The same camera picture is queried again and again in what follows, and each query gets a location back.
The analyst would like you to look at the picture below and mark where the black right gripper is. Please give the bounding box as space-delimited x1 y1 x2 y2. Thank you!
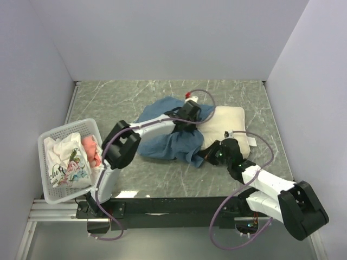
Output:
198 140 232 167

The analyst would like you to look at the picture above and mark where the cream bear print pillow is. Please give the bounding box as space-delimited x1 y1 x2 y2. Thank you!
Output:
197 106 256 159

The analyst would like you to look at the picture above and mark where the blue fabric pillowcase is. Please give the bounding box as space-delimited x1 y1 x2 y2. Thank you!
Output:
136 96 204 168

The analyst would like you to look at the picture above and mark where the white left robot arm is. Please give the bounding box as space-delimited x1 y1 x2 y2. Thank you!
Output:
86 100 201 218

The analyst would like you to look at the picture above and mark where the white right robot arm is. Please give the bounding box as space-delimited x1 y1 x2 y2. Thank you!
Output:
199 138 329 241

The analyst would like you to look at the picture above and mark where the white plastic laundry basket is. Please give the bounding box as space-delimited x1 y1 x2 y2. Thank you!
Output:
37 118 101 204

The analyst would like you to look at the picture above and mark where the pink cloth in basket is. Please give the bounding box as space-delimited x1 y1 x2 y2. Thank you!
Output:
82 135 101 168

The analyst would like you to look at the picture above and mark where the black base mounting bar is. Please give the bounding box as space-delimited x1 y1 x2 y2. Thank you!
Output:
76 197 266 231

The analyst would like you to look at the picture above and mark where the white printed cloth in basket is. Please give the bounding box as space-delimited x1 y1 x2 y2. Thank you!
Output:
44 133 92 189

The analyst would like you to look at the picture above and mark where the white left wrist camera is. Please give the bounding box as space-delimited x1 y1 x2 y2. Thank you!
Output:
184 92 198 103

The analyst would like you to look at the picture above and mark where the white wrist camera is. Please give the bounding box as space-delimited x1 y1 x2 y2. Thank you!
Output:
224 131 235 139
184 92 198 103

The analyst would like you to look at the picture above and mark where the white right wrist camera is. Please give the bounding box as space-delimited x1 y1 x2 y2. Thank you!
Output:
224 131 235 139

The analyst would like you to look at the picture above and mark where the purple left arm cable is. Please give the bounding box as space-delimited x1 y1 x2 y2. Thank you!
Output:
94 88 217 242

